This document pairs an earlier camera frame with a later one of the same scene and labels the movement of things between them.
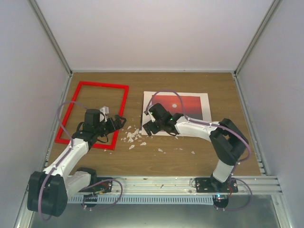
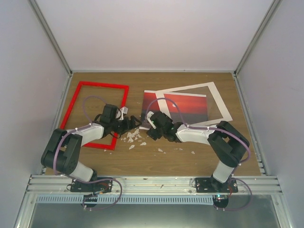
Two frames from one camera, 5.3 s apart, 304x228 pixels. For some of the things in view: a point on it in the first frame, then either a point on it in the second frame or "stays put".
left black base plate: (100, 188) stays put
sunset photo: (192, 105) stays put
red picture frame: (60, 140) stays put
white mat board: (193, 106) -> (160, 94)
